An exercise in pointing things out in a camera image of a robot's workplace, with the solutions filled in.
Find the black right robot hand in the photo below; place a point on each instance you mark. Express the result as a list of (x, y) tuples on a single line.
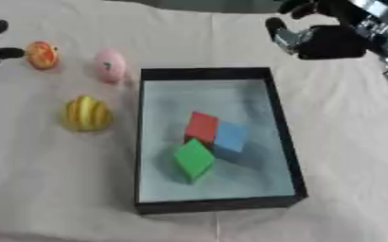
[(332, 41)]

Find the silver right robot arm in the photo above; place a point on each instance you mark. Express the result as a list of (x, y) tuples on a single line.
[(385, 34)]

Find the black box with white inside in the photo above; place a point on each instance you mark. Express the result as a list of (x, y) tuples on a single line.
[(216, 138)]

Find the orange toy pumpkin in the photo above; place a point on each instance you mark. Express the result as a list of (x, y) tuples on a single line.
[(41, 55)]

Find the yellow striped toy squash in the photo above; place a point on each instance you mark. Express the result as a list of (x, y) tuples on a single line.
[(86, 113)]

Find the pink toy peach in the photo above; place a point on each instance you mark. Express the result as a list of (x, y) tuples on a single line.
[(110, 65)]

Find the blue block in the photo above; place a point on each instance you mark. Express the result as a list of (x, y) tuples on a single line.
[(231, 136)]

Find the red block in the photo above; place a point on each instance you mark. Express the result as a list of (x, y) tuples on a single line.
[(203, 126)]

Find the green block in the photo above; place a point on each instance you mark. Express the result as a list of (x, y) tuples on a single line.
[(194, 160)]

